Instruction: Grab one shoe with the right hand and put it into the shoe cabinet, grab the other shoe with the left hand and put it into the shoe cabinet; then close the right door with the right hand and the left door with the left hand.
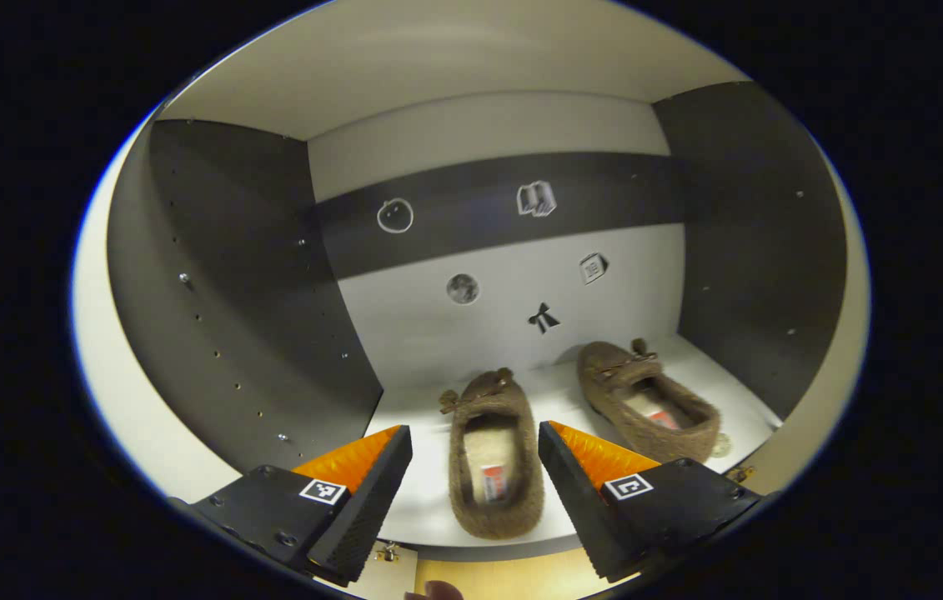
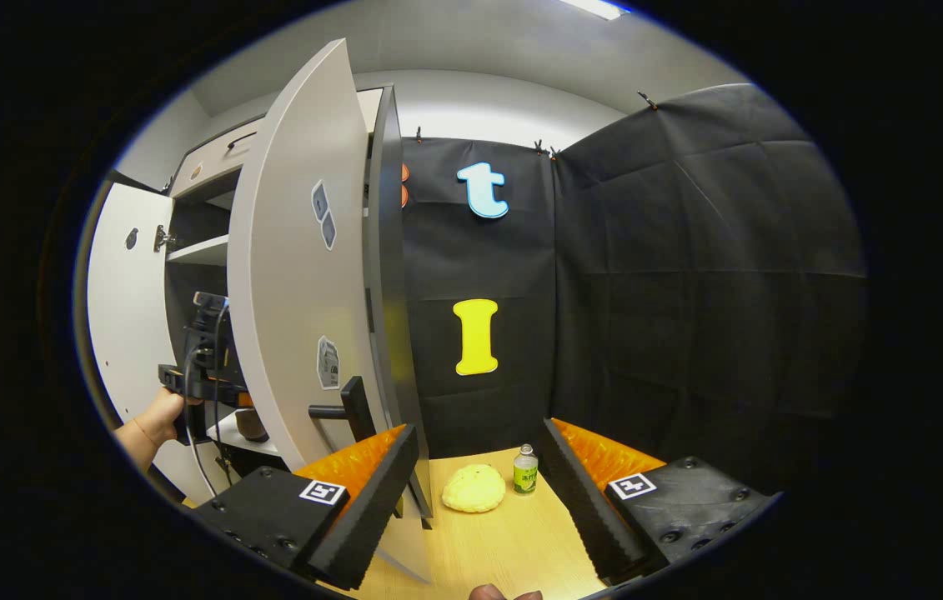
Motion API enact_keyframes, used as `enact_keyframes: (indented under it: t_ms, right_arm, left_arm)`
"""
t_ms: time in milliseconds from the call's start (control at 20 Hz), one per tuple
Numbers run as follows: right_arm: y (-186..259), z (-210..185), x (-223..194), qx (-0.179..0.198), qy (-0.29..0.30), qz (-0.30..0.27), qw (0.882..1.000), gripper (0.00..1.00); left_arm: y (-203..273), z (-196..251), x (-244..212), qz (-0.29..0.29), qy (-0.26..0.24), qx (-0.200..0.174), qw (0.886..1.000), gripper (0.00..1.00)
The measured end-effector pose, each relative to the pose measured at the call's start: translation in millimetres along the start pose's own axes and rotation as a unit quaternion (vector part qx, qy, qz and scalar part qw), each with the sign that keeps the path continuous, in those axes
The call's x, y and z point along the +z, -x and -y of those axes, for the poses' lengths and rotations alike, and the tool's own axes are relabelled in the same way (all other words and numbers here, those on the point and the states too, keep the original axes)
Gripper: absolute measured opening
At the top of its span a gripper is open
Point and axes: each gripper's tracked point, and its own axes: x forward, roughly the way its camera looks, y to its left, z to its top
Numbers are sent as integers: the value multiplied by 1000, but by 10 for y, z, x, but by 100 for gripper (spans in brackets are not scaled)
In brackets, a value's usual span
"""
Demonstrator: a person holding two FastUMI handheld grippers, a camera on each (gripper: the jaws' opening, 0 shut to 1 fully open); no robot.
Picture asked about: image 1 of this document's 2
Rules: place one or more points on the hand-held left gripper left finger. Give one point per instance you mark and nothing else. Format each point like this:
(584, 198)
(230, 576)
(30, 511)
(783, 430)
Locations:
(367, 517)

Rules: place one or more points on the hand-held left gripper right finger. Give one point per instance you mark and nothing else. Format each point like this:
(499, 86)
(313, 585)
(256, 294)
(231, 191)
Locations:
(575, 508)

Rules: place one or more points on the brown fuzzy shoe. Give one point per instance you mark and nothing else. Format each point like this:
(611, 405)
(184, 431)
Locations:
(488, 392)
(613, 367)

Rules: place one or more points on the white shoe cabinet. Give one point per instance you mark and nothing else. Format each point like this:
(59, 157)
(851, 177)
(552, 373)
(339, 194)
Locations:
(438, 333)

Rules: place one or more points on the white cabinet door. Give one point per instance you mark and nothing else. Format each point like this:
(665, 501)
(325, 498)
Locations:
(838, 375)
(129, 433)

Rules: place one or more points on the metal door hinge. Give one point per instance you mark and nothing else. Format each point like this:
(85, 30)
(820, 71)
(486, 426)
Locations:
(742, 475)
(388, 552)

